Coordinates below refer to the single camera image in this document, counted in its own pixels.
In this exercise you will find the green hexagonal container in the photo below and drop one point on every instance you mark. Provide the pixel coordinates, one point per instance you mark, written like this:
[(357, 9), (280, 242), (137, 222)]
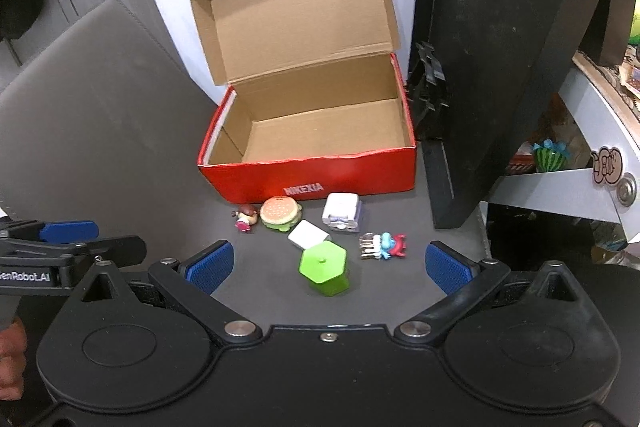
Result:
[(322, 264)]

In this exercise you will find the watermelon toy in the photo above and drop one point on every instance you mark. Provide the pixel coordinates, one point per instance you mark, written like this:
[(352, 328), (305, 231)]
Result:
[(550, 157)]

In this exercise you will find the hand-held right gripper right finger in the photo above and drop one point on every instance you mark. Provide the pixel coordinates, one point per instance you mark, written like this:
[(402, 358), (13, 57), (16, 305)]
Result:
[(446, 268)]

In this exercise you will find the white and purple toy case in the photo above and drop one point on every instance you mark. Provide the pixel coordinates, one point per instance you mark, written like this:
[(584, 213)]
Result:
[(341, 212)]

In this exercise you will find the cartoon sticker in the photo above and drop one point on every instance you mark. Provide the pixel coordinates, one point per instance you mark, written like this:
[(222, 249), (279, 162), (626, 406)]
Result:
[(606, 166)]

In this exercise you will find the white desk frame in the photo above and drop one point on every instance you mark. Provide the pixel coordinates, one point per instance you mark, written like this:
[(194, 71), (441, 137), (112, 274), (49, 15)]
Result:
[(575, 192)]

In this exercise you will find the small brown-haired doll figurine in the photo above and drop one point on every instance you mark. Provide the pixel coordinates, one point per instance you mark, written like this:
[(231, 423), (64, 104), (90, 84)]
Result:
[(246, 218)]

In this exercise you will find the hamburger toy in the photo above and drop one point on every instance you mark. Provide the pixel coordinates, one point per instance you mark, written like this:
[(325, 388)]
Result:
[(280, 213)]

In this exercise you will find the grey padded chair back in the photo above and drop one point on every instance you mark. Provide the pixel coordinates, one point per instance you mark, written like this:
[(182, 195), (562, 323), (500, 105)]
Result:
[(100, 107)]

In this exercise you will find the white power adapter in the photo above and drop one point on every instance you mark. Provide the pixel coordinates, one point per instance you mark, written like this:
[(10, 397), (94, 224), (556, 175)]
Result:
[(307, 234)]

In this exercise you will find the large black panel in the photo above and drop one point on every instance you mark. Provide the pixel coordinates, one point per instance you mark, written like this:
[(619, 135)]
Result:
[(500, 32)]

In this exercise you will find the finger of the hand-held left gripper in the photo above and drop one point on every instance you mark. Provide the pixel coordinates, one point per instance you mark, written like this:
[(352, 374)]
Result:
[(67, 231), (117, 247)]

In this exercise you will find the round metal bolt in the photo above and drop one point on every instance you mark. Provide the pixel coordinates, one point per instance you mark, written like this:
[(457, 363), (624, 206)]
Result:
[(626, 190)]

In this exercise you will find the person's left hand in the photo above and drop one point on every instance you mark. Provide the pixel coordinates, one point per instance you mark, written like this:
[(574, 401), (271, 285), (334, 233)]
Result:
[(11, 357)]

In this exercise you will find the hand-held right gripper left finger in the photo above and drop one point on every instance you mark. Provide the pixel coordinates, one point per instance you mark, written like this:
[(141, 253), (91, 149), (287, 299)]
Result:
[(210, 266)]

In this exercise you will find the red cardboard shoe box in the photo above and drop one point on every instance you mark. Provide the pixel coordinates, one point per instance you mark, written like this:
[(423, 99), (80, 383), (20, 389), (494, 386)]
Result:
[(325, 179)]

